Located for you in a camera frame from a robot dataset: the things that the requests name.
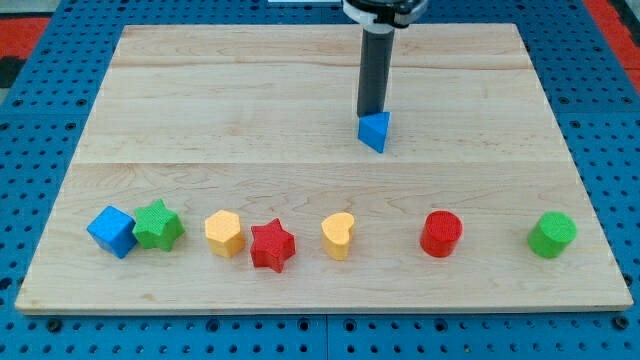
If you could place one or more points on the blue triangle block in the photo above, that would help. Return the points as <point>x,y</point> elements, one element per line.
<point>373,130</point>

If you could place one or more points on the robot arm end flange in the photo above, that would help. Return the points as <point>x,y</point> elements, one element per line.
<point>391,13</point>

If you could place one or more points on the yellow heart block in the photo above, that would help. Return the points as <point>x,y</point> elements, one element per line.
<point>337,234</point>

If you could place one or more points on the red star block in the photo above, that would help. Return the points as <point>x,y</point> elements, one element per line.
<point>272,246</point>

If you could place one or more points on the wooden board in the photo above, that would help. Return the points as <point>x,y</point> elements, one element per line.
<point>260,121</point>

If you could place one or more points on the yellow hexagon block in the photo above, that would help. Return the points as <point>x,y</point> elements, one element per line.
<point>224,234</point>

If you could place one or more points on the red cylinder block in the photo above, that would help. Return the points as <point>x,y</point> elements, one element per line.
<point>441,233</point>

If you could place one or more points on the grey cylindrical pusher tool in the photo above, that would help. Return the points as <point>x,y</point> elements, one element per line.
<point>376,50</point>

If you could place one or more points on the green star block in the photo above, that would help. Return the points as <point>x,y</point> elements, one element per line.
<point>156,226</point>

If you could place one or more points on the blue cube block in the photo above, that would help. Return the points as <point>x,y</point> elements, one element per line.
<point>112,230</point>

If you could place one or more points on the green cylinder block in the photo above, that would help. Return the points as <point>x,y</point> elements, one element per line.
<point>552,234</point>

